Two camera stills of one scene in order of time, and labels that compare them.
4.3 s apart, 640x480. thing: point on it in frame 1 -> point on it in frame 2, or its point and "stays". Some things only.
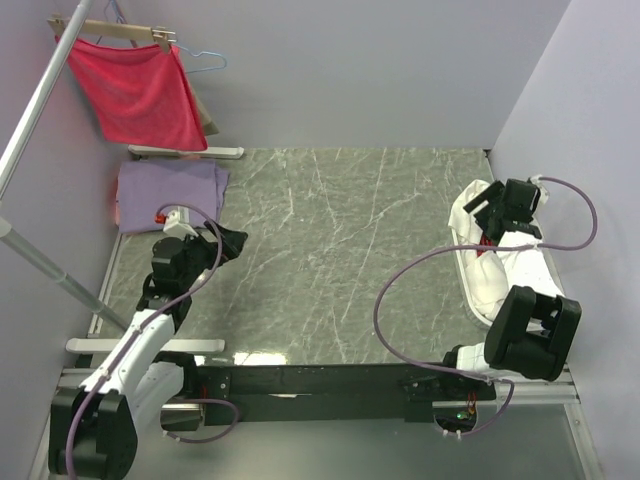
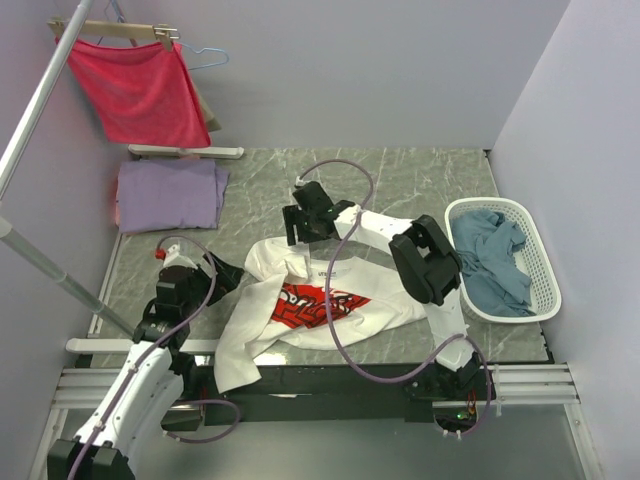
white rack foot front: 110,345 stays
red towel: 140,94 stays
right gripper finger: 487,216 -> 307,234
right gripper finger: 494,189 -> 294,215
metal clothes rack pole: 60,279 stays
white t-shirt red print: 492,278 -> 279,303
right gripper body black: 498,205 -> 311,218
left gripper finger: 231,241 -> 227,274
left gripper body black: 200,255 -> 200,286
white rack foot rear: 210,152 stays
